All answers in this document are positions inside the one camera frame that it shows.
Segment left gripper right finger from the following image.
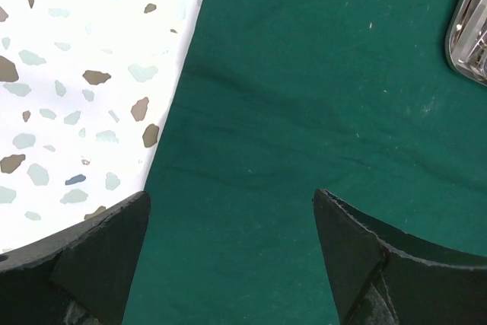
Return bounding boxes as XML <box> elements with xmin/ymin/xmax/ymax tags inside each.
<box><xmin>313</xmin><ymin>190</ymin><xmax>486</xmax><ymax>324</ymax></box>

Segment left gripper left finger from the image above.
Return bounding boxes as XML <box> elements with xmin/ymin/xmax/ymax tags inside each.
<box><xmin>1</xmin><ymin>192</ymin><xmax>151</xmax><ymax>324</ymax></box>

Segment green surgical cloth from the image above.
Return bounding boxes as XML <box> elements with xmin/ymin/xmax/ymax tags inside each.
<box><xmin>124</xmin><ymin>0</ymin><xmax>486</xmax><ymax>324</ymax></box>

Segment steel instrument tray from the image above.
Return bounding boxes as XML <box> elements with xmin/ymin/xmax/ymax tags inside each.
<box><xmin>445</xmin><ymin>0</ymin><xmax>486</xmax><ymax>85</ymax></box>

